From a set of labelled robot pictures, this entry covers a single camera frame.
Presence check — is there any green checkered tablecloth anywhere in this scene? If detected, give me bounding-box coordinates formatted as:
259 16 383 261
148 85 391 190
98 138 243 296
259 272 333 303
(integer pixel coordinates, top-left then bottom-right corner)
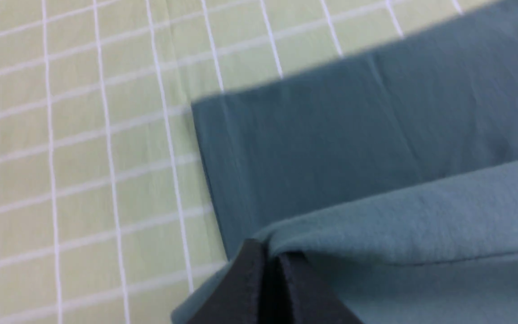
0 0 487 324

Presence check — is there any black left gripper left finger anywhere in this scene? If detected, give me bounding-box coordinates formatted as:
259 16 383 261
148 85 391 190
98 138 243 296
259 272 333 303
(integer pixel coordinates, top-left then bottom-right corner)
188 239 267 324

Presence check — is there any green long-sleeve shirt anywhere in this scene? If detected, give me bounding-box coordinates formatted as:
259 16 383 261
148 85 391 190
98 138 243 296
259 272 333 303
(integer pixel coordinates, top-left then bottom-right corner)
171 0 518 324

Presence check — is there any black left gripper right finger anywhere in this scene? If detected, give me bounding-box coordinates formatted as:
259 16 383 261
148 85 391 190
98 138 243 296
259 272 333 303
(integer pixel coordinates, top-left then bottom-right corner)
277 252 362 324

